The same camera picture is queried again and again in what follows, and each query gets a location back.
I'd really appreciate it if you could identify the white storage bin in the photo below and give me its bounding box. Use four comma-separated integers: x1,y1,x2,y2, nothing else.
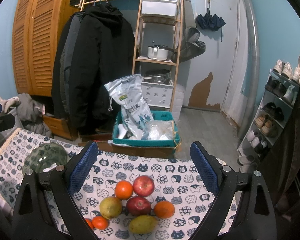
141,0,178,18

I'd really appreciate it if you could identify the green yellow mango front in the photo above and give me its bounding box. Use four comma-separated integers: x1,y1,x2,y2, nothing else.
129,215,158,234

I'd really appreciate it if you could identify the black hanging coat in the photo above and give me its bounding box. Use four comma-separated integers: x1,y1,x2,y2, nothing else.
51,3,135,136

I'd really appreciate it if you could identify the wooden shelf rack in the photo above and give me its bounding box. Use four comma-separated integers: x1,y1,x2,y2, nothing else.
132,0,184,111

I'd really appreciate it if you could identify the cardboard box under teal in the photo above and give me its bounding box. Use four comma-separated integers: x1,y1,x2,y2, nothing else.
97,141,175,159

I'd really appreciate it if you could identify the orange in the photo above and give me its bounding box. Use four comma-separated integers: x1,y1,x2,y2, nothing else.
153,200,175,218
114,180,133,200

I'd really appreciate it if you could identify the grey hanging bag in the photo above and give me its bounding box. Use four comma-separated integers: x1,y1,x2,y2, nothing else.
179,27,206,63

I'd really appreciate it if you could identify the white patterned drawer box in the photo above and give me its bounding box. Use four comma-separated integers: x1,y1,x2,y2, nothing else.
141,80,174,108

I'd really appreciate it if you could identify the cat pattern tablecloth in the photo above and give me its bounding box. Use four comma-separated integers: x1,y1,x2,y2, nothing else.
0,127,242,240

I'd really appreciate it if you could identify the green glass bowl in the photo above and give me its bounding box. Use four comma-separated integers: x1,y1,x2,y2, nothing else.
22,142,68,175

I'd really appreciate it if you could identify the wooden drawer box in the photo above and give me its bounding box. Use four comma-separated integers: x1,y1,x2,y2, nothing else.
43,115,72,140

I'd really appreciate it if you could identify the white door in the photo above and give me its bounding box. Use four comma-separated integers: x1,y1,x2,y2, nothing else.
183,0,238,112

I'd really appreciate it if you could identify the steel steamer pot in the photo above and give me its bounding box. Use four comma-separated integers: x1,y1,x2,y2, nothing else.
143,69,171,84

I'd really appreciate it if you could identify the red apple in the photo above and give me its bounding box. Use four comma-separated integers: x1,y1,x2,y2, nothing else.
126,196,151,216
133,176,155,197

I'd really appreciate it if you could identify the white cooking pot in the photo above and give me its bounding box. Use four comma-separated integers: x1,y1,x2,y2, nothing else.
147,44,169,61

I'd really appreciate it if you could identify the clear plastic bag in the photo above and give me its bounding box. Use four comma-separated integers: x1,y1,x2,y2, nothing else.
141,120,177,141

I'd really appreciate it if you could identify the white rice bag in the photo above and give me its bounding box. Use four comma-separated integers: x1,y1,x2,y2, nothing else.
104,74,153,140

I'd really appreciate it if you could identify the shoe rack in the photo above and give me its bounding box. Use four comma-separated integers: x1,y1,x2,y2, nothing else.
237,60,300,173

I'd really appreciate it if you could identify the dark blue umbrella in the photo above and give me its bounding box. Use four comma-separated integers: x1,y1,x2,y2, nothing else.
196,0,226,41

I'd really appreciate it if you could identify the pile of grey clothes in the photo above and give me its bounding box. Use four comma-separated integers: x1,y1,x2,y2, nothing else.
0,93,52,137

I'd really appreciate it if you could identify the grey metal pipe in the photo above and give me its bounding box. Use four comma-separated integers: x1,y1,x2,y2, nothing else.
238,0,260,140

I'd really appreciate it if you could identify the wooden louvered wardrobe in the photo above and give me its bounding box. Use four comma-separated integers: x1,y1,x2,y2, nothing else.
12,0,81,97

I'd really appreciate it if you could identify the small tangerine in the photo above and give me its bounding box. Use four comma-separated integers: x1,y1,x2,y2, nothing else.
92,216,109,230
85,218,94,230

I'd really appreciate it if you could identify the green yellow mango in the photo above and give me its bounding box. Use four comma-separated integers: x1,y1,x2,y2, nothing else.
129,215,158,234
100,197,122,219

